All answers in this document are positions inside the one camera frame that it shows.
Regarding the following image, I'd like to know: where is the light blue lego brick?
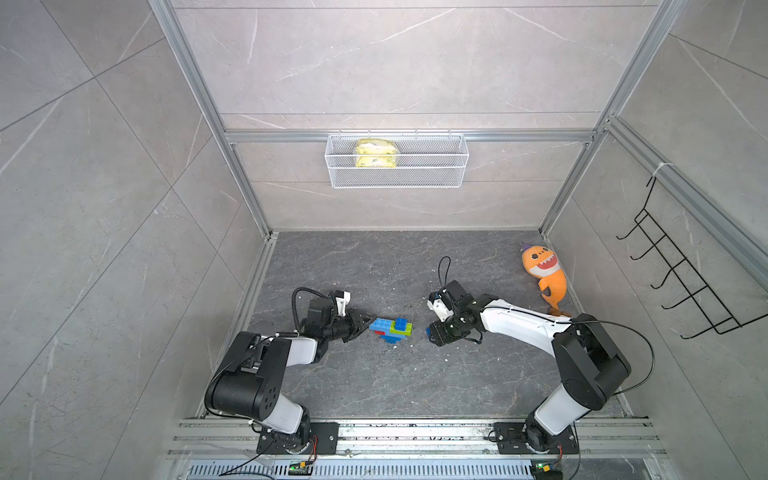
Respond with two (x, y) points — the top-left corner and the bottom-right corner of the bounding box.
(380, 334), (404, 344)

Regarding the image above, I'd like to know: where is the green lego brick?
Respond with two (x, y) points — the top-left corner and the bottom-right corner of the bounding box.
(390, 322), (413, 337)

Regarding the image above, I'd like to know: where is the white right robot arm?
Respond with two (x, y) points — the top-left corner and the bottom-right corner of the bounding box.
(426, 288), (656, 454)

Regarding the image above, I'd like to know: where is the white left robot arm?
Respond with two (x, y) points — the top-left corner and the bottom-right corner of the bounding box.
(203, 287), (373, 453)

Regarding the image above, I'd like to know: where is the orange shark plush toy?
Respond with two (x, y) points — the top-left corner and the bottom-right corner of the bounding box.
(521, 243), (567, 315)

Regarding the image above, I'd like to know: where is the yellow packet in basket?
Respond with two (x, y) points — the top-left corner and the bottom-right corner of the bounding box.
(354, 138), (399, 168)

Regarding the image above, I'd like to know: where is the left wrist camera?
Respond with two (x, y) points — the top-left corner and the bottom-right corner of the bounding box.
(305, 290), (351, 328)

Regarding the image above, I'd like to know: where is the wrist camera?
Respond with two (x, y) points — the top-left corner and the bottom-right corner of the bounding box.
(305, 290), (351, 328)
(427, 280), (475, 322)

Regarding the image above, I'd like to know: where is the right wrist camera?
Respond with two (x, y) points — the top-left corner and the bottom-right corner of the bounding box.
(427, 280), (475, 322)

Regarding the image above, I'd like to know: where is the aluminium frame rail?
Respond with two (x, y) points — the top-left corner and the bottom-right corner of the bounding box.
(146, 0), (280, 415)

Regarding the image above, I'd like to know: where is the white wire mesh basket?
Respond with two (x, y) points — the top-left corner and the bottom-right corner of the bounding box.
(324, 133), (469, 189)

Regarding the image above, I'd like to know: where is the metal base rail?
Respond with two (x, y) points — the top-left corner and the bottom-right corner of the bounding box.
(164, 417), (671, 479)

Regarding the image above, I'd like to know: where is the black wire hook rack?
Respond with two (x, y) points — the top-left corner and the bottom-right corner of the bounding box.
(616, 177), (767, 340)

